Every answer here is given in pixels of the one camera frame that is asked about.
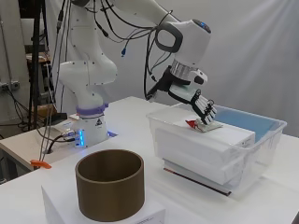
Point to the white flat stand box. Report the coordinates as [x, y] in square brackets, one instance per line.
[53, 205]

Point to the thick white flat box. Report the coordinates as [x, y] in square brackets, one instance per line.
[187, 152]

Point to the clear plastic box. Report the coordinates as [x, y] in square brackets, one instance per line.
[271, 146]

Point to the brown wooden furniture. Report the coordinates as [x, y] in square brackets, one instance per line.
[40, 62]

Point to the white seven-joint robot arm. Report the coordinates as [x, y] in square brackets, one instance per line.
[87, 71]

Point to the white book with dark edge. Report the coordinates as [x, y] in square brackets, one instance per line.
[199, 182]

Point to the blue plastic lid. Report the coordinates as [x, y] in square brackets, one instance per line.
[249, 123]

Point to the brown round tub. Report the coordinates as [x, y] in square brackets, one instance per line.
[109, 193]

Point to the small red white packet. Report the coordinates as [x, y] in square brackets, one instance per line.
[208, 127]

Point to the large white flat box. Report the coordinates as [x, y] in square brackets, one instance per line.
[230, 135]

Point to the white sheet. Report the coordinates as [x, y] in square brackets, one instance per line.
[249, 46]

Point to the black tripod stand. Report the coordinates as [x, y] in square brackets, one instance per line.
[35, 62]

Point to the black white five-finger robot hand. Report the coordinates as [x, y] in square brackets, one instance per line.
[187, 90]

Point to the grey wall socket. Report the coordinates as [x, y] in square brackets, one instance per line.
[9, 85]

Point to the orange clamp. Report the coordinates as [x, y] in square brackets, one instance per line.
[39, 164]

